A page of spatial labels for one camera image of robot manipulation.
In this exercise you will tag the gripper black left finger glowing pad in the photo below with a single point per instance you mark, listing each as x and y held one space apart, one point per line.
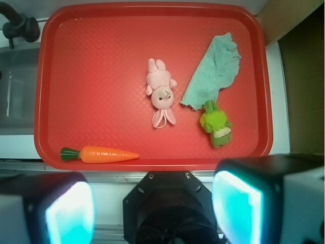
47 208

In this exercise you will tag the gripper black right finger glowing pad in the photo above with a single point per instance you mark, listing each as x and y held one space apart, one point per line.
272 199

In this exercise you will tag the orange toy carrot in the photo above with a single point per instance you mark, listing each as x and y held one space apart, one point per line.
97 154

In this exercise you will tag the green plush bunny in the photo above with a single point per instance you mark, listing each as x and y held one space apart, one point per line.
215 122

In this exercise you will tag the teal terry cloth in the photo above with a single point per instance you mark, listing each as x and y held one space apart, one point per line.
217 70

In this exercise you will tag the steel sink basin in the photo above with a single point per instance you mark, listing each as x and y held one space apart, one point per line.
19 68

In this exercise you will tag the red plastic tray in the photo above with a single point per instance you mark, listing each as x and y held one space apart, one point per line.
91 87

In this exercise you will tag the pink plush bunny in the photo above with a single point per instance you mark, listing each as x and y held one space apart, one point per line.
160 85

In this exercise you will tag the black faucet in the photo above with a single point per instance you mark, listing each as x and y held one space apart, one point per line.
19 25

